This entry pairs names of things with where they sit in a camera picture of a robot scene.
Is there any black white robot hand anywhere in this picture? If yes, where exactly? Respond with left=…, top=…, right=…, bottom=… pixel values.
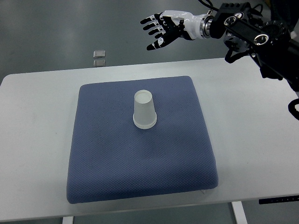
left=140, top=10, right=214, bottom=51

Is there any white paper cup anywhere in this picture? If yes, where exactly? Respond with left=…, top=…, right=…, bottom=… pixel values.
left=133, top=90, right=157, bottom=119
left=133, top=115, right=157, bottom=129

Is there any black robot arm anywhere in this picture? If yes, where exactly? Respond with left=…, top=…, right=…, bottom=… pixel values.
left=201, top=0, right=299, bottom=93

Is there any upper metal floor plate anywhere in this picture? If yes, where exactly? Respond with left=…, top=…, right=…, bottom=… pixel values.
left=93, top=50, right=106, bottom=58

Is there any metal floor plate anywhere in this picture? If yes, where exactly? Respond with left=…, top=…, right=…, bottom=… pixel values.
left=93, top=50, right=106, bottom=58
left=93, top=59, right=106, bottom=67

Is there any lower metal floor plate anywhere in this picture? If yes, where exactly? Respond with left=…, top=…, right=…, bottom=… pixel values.
left=93, top=59, right=106, bottom=67

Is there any white paper cup on cushion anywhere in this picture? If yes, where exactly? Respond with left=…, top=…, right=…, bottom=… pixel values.
left=133, top=115, right=157, bottom=129

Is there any blue textured cushion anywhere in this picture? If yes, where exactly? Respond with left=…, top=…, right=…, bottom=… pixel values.
left=66, top=76, right=218, bottom=204

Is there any white right table leg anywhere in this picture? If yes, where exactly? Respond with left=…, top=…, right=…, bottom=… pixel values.
left=231, top=201, right=248, bottom=224

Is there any white table leg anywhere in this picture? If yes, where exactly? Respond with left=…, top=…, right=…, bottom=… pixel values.
left=62, top=216, right=74, bottom=224
left=231, top=201, right=248, bottom=224

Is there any black table control panel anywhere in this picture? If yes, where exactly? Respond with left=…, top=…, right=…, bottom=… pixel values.
left=258, top=195, right=299, bottom=204

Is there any white left table leg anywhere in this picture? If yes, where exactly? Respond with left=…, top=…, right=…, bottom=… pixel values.
left=62, top=216, right=74, bottom=224

